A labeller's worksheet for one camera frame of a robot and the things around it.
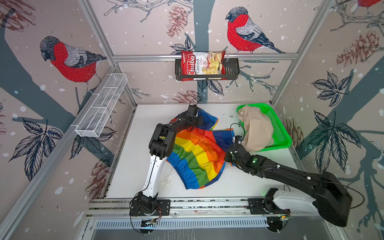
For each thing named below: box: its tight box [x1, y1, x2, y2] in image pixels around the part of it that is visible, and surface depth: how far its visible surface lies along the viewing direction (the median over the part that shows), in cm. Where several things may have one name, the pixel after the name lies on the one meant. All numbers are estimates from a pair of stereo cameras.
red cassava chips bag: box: [181, 50, 226, 82], surface depth 90 cm
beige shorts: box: [238, 105, 274, 152], surface depth 91 cm
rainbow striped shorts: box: [166, 109, 236, 190], surface depth 91 cm
